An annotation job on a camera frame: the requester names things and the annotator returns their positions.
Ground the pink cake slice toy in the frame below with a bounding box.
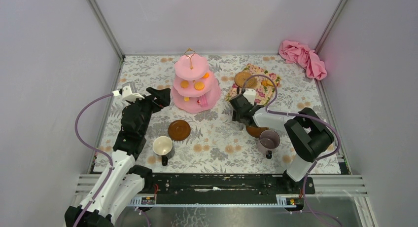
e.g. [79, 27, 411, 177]
[197, 97, 208, 108]

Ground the floral tablecloth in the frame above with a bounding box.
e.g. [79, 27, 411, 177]
[92, 54, 342, 175]

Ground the crumpled pink cloth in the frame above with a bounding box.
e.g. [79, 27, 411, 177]
[278, 40, 328, 80]

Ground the mauve mug black handle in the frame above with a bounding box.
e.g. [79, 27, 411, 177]
[256, 130, 280, 159]

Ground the brown saucer right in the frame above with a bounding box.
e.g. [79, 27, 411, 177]
[246, 126, 269, 138]

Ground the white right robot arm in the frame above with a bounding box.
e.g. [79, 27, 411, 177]
[229, 94, 340, 193]

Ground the pink three-tier cake stand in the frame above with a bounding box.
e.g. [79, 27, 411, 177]
[171, 48, 221, 114]

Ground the floral rectangular serving tray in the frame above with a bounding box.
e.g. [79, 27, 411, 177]
[225, 64, 281, 105]

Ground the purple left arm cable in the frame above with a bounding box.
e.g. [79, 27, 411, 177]
[72, 92, 123, 227]

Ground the small orange cookie toy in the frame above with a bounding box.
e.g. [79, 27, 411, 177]
[194, 81, 205, 91]

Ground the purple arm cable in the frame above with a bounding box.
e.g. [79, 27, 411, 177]
[72, 92, 123, 227]
[241, 74, 344, 227]

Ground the cream mug black handle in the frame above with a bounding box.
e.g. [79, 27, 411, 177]
[152, 136, 175, 166]

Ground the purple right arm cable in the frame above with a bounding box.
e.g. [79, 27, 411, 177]
[241, 74, 344, 227]

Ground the round woven brown coaster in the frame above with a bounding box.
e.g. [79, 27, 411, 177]
[234, 72, 257, 88]

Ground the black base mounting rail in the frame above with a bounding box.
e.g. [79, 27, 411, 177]
[129, 173, 315, 208]

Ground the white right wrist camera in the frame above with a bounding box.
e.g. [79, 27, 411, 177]
[243, 88, 256, 105]

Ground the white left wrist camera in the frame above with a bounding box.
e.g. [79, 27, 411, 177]
[112, 82, 145, 102]

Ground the round orange cookie toy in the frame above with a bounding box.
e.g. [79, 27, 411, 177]
[180, 80, 189, 88]

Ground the brown saucer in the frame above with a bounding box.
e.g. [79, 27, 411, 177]
[168, 120, 191, 141]
[246, 126, 269, 138]

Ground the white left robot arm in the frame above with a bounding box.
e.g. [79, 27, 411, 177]
[65, 85, 171, 227]

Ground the orange star cookie toy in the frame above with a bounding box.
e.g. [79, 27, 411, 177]
[202, 73, 210, 79]

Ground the brown saucer left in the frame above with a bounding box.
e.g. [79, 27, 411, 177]
[168, 120, 191, 141]

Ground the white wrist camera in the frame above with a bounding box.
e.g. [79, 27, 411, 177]
[243, 88, 256, 105]
[112, 82, 145, 102]

